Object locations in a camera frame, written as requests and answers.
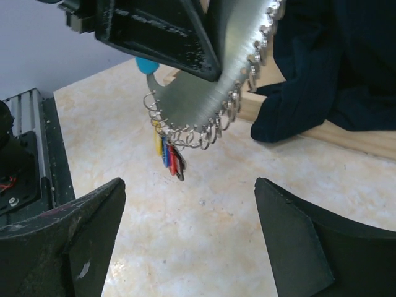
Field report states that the navy tank top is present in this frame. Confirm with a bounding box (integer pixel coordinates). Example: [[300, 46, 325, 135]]
[[250, 0, 396, 144]]

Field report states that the red tag on disc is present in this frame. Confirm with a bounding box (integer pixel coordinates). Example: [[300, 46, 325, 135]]
[[168, 145, 177, 176]]

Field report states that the black tag on disc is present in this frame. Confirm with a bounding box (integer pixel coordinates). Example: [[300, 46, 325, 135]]
[[174, 147, 186, 181]]

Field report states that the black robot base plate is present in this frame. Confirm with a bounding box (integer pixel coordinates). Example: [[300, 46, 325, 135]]
[[1, 88, 75, 226]]

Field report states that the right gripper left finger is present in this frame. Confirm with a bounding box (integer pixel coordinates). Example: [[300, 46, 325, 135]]
[[1, 178, 126, 296]]

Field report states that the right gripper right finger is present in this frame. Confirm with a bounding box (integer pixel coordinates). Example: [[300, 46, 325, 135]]
[[254, 178, 395, 296]]

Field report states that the blue tag on disc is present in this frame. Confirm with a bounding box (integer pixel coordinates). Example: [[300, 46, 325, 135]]
[[161, 137, 170, 168]]

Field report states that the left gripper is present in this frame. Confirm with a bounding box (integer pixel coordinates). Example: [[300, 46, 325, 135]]
[[38, 0, 221, 82]]

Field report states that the wooden clothes rack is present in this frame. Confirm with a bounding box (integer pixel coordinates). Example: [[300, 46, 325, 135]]
[[163, 0, 396, 161]]

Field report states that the yellow tag on disc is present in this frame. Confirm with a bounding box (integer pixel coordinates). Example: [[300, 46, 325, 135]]
[[154, 121, 163, 156]]

